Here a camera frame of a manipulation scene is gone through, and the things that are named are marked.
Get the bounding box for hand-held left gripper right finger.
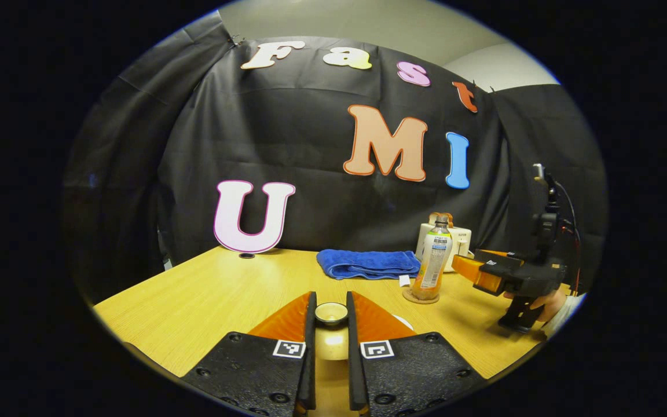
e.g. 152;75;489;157
346;291;488;417

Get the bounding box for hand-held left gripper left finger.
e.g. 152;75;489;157
180;291;318;417

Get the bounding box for blue folded towel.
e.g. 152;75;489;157
316;249;422;282

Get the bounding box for white toaster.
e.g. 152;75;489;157
415;223;473;273

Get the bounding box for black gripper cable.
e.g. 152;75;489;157
554;181;582;296

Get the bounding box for clear plastic water bottle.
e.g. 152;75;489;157
412;213;454;302

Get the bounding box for beige teacup lid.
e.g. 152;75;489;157
314;302;350;361

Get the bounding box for round wooden coaster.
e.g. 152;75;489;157
402;287;441;305

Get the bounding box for black backdrop cloth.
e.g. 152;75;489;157
61;10;609;305

